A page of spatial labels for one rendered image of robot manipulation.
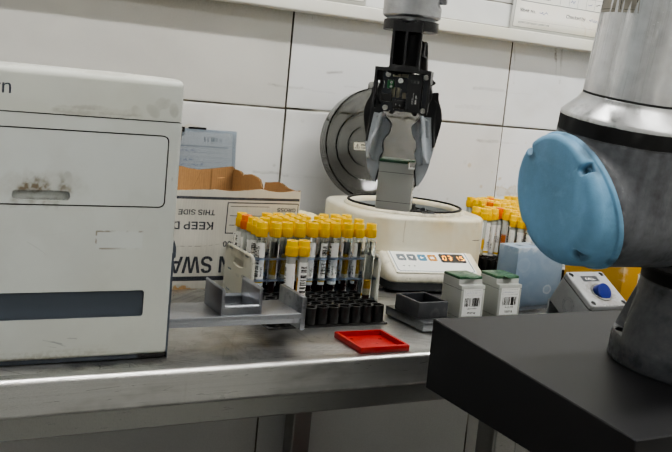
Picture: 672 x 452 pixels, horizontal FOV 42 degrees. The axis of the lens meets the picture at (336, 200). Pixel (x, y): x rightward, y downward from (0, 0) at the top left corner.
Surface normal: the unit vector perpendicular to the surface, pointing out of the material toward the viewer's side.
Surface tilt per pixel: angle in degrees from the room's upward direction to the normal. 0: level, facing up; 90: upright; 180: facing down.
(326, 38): 90
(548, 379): 3
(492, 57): 90
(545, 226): 96
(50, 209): 90
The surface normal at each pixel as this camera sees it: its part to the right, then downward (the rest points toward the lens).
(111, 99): 0.47, 0.14
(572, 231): -0.92, 0.09
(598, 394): 0.12, -0.98
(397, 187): -0.15, 0.11
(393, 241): 0.26, 0.15
